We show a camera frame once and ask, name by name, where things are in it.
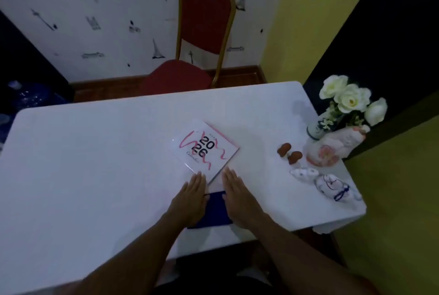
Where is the person's left hand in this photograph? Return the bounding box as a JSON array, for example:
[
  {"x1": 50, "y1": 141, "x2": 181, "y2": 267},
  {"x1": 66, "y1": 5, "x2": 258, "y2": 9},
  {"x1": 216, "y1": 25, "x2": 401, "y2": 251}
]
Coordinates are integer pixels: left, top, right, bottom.
[{"x1": 166, "y1": 172, "x2": 210, "y2": 229}]

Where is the person's right hand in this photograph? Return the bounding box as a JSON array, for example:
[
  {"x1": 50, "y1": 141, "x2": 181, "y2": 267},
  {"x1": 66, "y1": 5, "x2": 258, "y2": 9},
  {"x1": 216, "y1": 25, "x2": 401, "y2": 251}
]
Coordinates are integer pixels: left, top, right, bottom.
[{"x1": 221, "y1": 167, "x2": 272, "y2": 231}]

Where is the blue cloth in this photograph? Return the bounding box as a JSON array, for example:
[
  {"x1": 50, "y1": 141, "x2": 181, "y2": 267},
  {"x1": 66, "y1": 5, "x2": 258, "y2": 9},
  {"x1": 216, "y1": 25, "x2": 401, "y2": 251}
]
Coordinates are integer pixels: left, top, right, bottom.
[{"x1": 187, "y1": 191, "x2": 234, "y2": 230}]

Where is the white desk calendar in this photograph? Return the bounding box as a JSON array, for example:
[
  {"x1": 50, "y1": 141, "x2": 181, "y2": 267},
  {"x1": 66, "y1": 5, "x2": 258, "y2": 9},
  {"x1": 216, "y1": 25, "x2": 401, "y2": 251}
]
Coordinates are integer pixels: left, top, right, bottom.
[{"x1": 170, "y1": 119, "x2": 241, "y2": 186}]

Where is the person's right forearm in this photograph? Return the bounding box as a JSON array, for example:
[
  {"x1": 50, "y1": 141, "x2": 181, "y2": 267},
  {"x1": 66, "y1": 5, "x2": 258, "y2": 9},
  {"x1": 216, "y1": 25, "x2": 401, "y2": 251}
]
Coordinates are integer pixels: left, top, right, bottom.
[{"x1": 250, "y1": 215, "x2": 381, "y2": 295}]

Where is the person's left forearm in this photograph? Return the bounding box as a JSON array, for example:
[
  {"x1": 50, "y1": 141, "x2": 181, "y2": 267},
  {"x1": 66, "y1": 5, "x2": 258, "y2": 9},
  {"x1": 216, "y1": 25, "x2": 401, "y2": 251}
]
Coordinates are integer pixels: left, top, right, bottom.
[{"x1": 68, "y1": 211, "x2": 198, "y2": 295}]

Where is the small white rabbit figurine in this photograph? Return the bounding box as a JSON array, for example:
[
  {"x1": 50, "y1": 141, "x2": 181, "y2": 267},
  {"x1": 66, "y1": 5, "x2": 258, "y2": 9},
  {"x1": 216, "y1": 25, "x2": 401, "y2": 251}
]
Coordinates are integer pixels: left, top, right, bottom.
[{"x1": 289, "y1": 167, "x2": 320, "y2": 182}]

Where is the white cat figurine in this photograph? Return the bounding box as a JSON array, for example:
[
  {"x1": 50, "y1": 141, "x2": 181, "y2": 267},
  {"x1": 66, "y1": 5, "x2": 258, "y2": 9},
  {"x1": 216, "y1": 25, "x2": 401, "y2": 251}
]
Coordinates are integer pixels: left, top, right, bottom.
[{"x1": 304, "y1": 125, "x2": 371, "y2": 168}]

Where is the blue water jug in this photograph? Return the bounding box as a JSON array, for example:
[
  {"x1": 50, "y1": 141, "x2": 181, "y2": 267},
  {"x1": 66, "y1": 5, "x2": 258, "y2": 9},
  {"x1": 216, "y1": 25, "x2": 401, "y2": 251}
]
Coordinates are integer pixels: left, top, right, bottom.
[{"x1": 6, "y1": 80, "x2": 69, "y2": 111}]

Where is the white rabbit figurine blue cord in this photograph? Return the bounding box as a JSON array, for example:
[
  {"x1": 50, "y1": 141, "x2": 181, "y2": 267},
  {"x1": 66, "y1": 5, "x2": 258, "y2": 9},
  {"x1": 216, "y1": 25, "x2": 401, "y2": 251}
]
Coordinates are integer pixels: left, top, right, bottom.
[{"x1": 314, "y1": 173, "x2": 363, "y2": 203}]

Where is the red chair with gold frame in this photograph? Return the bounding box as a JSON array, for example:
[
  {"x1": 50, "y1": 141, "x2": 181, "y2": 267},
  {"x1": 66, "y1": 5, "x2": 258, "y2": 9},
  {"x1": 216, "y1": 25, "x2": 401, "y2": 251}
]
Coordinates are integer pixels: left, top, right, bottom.
[{"x1": 137, "y1": 0, "x2": 237, "y2": 97}]

